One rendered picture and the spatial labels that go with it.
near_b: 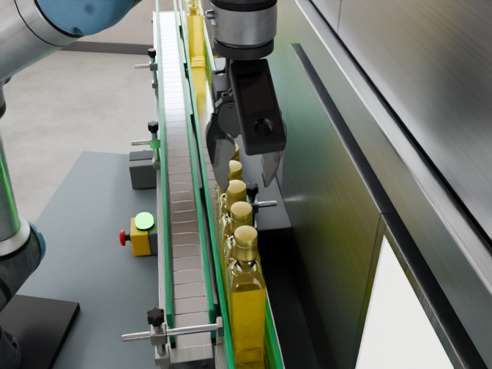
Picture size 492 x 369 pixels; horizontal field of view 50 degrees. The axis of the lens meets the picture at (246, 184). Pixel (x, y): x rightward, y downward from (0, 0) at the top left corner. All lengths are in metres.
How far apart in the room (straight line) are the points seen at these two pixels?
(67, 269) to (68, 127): 2.15
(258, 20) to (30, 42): 0.23
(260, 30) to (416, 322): 0.34
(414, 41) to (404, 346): 0.31
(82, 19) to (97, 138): 2.80
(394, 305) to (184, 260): 0.64
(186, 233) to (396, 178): 0.72
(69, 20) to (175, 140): 1.04
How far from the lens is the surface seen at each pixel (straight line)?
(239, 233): 0.78
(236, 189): 0.86
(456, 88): 0.49
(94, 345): 1.20
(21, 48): 0.58
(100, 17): 0.49
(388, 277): 0.60
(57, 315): 1.25
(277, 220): 1.23
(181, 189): 1.33
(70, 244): 1.43
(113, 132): 3.32
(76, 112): 3.60
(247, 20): 0.60
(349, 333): 0.77
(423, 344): 0.55
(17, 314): 1.28
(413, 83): 0.57
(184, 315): 1.05
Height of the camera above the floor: 1.69
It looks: 37 degrees down
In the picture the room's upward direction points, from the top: straight up
